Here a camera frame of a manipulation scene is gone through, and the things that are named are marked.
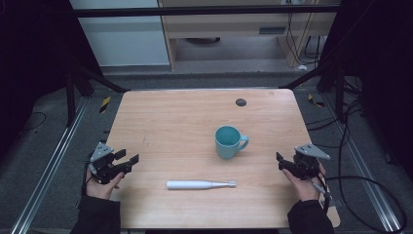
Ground white electric toothbrush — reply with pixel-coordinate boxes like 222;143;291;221
166;178;238;191

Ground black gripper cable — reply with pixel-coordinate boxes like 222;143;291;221
319;171;408;234

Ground black hanging cables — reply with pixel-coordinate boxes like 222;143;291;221
285;12;323;66

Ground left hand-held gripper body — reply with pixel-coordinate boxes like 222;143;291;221
89;141;127;185

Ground person's left hand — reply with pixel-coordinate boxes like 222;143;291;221
85;169;126;200

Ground black metal stand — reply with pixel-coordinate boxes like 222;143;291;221
63;59;131;129
279;59;359;124

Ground grey cable plug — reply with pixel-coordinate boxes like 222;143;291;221
311;181;332;200

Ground black horizontal bar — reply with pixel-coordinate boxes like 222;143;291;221
72;4;341;19

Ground teal mug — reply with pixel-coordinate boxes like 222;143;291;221
214;125;250;161

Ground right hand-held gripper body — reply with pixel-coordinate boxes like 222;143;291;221
287;143;332;181

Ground black curtain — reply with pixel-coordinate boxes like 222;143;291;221
0;0;104;160
319;0;413;181

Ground black floor cable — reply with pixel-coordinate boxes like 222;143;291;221
20;111;48;133
305;97;364;183

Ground person's right hand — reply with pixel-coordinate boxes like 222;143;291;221
281;164;327;203

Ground light wooden desk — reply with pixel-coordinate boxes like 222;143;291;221
157;0;343;70

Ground white cabinet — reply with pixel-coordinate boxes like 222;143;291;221
68;0;171;68

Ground aluminium floor rail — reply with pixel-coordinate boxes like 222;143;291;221
10;97;90;234
320;93;403;234

